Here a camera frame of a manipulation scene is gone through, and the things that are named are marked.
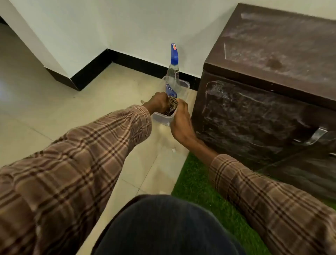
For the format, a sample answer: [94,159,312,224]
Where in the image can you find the person's right forearm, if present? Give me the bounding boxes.
[181,134,336,255]

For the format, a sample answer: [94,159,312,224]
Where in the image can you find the green artificial grass mat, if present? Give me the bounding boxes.
[171,152,336,255]

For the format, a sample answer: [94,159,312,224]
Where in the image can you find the clear plastic container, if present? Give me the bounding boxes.
[151,76,190,127]

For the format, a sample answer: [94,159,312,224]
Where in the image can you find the clear spray bottle blue nozzle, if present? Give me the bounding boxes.
[165,43,180,98]

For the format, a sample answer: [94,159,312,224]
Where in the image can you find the dark brown storage cabinet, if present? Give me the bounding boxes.
[191,3,336,203]

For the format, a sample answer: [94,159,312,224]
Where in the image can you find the brown checkered cloth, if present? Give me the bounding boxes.
[163,96,179,116]

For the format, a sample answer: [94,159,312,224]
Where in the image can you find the person's right hand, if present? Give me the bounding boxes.
[170,98,198,147]

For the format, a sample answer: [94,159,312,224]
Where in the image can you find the person's left hand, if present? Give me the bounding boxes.
[142,92,170,116]

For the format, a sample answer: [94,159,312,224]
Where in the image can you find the person's left forearm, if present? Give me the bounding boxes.
[0,105,153,255]

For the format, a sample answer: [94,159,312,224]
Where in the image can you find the person's dark trouser leg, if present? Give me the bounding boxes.
[91,194,247,255]

